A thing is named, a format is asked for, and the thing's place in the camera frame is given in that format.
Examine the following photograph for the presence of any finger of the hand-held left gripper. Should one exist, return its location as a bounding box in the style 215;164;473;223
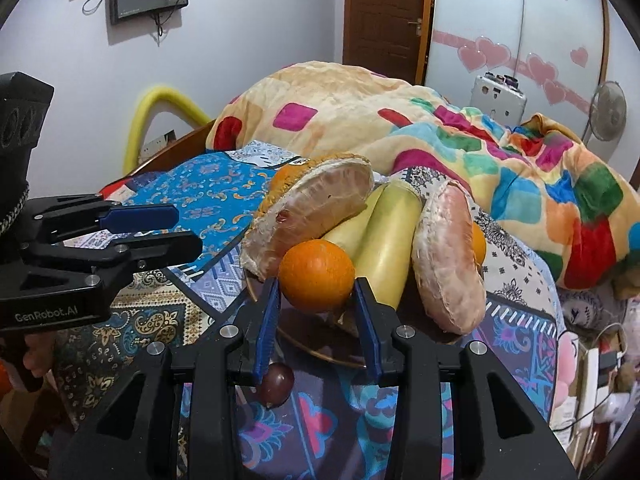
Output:
20;230;204;287
30;193;181;244

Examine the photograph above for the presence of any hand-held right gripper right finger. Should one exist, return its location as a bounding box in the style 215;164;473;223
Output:
354;276;578;480

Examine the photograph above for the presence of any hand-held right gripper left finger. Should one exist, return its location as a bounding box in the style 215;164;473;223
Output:
50;276;281;480

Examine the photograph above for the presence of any dark purple round plate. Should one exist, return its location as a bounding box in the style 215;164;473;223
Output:
244;269;467;372

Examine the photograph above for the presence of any large orange with sticker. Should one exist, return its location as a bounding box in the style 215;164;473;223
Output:
278;240;356;313

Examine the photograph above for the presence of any yellow banana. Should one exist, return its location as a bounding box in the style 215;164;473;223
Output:
352;182;424;312
320;187;387;267

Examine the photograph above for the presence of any peeled pomelo half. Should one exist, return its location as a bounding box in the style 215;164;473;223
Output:
411;180;487;337
240;155;376;282

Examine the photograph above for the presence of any small tangerine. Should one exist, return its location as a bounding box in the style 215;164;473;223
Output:
470;222;488;269

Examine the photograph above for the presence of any person's left hand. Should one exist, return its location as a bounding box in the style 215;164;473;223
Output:
22;332;57;392

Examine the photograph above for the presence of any small dark round fruit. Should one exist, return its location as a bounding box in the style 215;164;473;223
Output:
257;362;295;409

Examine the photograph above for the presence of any yellow foam tube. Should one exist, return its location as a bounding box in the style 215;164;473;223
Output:
125;85;212;174

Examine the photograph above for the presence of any colourful patchwork blanket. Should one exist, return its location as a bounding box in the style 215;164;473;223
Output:
205;61;637;292

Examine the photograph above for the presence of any grey patterned cloth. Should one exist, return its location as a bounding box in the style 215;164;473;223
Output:
556;280;627;332

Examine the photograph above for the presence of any brown wooden door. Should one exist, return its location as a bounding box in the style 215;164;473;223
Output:
342;0;434;84

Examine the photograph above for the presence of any standing electric fan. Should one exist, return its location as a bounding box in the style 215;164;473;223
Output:
581;80;629;147

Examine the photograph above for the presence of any frosted wardrobe with pink hearts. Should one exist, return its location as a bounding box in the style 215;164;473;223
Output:
425;0;612;127

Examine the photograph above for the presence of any wall power outlet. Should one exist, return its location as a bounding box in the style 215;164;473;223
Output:
140;130;177;159

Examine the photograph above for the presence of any wooden bed side rail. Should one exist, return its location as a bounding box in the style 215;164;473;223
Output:
132;119;217;177

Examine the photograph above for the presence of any white cable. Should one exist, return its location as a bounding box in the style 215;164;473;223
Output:
575;320;632;432

